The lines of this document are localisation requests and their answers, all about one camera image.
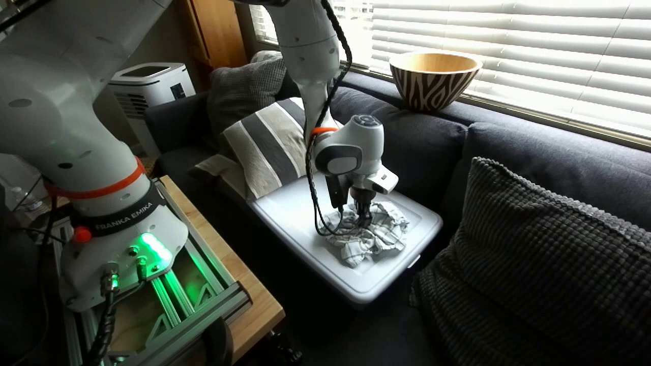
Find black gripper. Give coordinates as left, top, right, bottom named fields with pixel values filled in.
left=348, top=177, right=379, bottom=227

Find white green-checked towel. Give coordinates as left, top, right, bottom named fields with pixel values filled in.
left=317, top=199, right=414, bottom=268

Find dark blue sofa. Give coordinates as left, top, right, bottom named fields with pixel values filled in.
left=144, top=66, right=651, bottom=366

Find grey beige striped pillow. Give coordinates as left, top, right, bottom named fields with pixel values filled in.
left=221, top=95, right=316, bottom=202

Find light wooden table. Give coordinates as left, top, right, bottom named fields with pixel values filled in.
left=109, top=173, right=287, bottom=363

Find zebra pattern wooden bowl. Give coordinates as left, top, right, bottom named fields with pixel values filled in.
left=389, top=48, right=485, bottom=113

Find plain grey cushion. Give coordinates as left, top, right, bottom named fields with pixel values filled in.
left=206, top=48, right=301, bottom=138

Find dark textured cushion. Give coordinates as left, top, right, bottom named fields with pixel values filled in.
left=414, top=157, right=651, bottom=366

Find brown wooden cabinet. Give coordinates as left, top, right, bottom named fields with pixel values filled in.
left=180, top=0, right=251, bottom=71

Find white window blinds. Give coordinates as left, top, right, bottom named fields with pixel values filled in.
left=267, top=0, right=651, bottom=141

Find white air purifier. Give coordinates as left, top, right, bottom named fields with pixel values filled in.
left=104, top=61, right=197, bottom=159

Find green metal mounting frame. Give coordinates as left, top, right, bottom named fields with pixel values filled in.
left=64, top=178, right=253, bottom=366

